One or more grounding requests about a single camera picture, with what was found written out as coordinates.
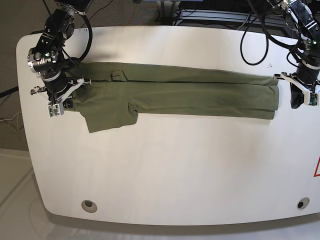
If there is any right table grommet hole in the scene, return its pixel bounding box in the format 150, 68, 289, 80
296, 197, 310, 210

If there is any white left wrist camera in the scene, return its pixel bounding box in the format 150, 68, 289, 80
303, 91, 320, 106

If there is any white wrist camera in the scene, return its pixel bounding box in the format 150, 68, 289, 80
47, 102, 64, 118
303, 91, 320, 106

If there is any left table grommet hole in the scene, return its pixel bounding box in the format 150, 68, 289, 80
81, 200, 98, 213

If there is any green T-shirt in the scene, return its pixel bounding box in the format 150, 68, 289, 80
69, 62, 280, 133

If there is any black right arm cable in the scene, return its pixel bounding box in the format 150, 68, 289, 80
41, 0, 94, 66

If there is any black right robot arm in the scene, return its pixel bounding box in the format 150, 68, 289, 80
27, 0, 93, 116

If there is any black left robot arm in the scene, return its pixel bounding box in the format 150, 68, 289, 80
269, 0, 320, 109

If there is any red warning triangle sticker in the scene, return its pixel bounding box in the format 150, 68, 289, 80
313, 158, 320, 177

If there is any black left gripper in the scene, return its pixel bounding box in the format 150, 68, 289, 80
273, 64, 320, 109

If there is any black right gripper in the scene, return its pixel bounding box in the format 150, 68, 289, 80
30, 75, 92, 110

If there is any yellow floor cable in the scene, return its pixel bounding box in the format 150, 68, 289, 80
0, 112, 25, 133

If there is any aluminium frame rail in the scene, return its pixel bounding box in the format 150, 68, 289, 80
174, 9, 289, 28

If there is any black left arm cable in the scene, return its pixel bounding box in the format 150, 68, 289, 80
240, 0, 301, 66

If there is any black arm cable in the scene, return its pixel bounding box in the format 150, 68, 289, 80
41, 0, 94, 66
240, 0, 301, 66

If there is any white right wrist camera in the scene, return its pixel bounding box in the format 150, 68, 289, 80
47, 102, 64, 118

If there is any table grommet hole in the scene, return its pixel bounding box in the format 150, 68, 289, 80
296, 197, 310, 210
81, 200, 98, 213

